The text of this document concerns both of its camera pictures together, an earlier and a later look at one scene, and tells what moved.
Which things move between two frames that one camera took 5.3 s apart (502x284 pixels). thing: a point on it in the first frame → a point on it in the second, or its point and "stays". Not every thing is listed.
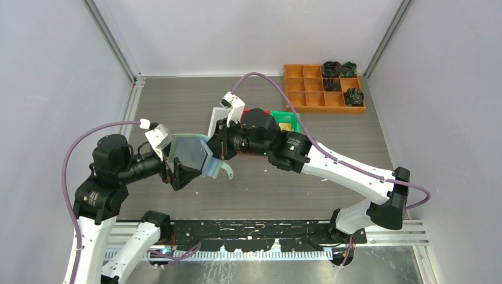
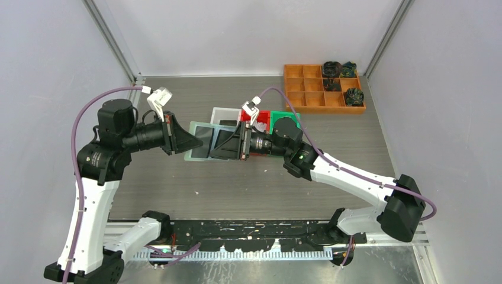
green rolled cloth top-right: (348, 70) stays
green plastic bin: (283, 117) stays
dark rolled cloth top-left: (331, 69) stays
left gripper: (181, 174) → (176, 139)
